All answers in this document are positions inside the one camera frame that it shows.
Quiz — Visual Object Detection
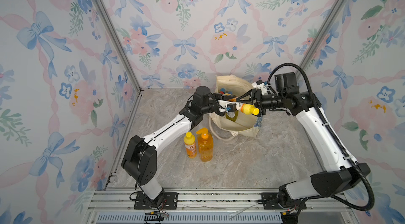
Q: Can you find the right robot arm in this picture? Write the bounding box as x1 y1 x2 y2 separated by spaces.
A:
236 73 375 211

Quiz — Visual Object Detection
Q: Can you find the right corner aluminium post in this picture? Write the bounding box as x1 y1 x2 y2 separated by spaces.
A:
289 0 346 69

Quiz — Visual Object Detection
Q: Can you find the left corner aluminium post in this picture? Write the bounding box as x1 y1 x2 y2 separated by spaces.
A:
77 0 142 93

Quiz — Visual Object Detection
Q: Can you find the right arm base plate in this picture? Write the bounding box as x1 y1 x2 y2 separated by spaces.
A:
257 192 307 211

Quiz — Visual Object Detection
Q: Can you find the yellow cap orange bottle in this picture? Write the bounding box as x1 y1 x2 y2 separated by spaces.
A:
184 132 197 159
218 100 260 116

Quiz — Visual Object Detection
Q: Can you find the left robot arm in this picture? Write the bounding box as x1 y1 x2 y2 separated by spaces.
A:
121 86 242 206

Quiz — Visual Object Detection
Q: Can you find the corner aluminium post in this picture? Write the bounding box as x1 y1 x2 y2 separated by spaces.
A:
77 0 142 93
289 0 346 69

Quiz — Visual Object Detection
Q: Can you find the yellow-green red cap bottle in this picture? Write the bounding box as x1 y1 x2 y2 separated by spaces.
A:
225 111 238 122

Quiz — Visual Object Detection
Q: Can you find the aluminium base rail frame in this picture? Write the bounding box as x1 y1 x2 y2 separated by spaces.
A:
83 188 359 224

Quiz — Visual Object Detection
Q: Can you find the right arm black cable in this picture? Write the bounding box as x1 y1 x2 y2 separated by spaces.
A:
267 62 375 212

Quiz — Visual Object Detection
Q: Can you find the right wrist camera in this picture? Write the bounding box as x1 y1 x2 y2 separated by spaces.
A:
252 80 276 95

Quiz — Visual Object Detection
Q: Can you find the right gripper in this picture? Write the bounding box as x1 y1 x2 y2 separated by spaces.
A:
237 88 286 115

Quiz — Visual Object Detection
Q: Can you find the cream shopping bag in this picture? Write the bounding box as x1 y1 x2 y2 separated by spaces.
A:
208 75 262 141

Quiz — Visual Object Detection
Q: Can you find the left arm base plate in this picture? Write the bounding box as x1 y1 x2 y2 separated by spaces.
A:
134 191 179 210

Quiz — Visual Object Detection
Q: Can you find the orange pump soap bottle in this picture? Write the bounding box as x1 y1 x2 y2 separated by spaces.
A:
196 128 214 162

